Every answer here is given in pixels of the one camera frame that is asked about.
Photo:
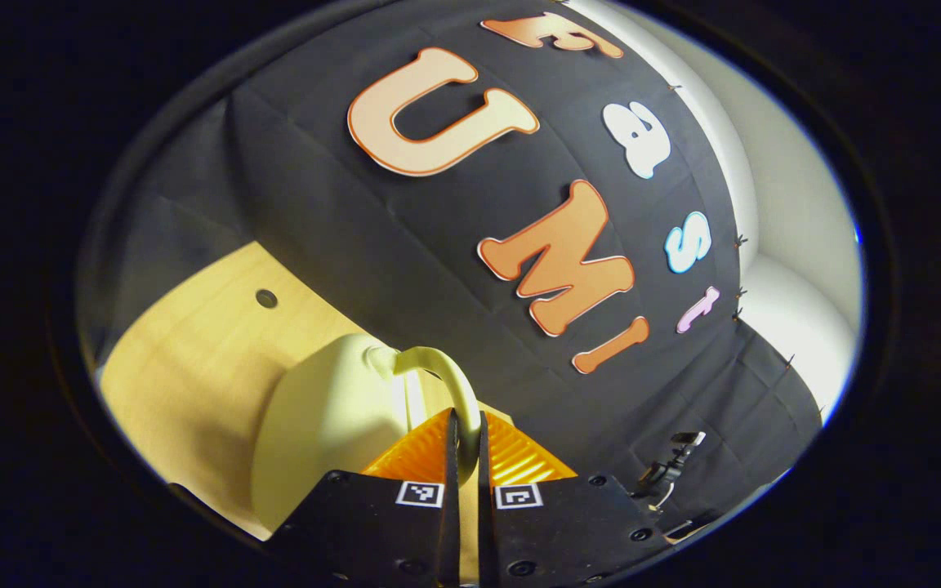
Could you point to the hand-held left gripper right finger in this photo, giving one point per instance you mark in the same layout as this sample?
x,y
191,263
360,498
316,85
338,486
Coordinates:
x,y
487,531

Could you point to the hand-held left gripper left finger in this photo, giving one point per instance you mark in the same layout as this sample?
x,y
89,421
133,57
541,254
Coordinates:
x,y
450,531

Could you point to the row of small cloth clips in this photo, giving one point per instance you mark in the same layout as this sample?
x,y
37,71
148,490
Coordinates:
x,y
738,242

